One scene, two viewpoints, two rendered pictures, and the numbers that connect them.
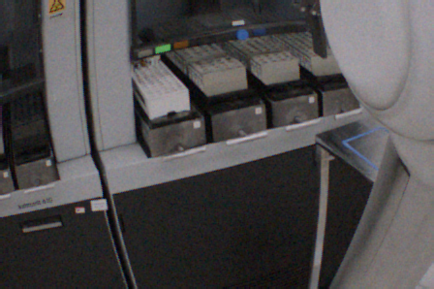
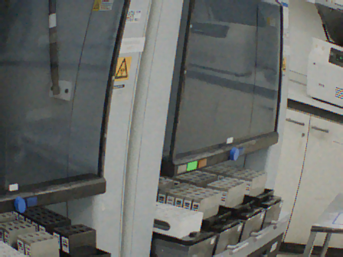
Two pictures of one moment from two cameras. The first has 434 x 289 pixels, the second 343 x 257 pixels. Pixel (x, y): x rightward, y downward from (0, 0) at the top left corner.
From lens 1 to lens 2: 144 cm
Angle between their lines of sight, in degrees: 44
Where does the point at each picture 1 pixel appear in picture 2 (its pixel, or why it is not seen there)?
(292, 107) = (252, 223)
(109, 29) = (154, 128)
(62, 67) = (112, 169)
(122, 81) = (151, 201)
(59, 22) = (119, 99)
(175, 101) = (196, 222)
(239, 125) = (228, 241)
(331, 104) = (268, 219)
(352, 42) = not seen: outside the picture
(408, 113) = not seen: outside the picture
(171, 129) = (200, 245)
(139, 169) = not seen: outside the picture
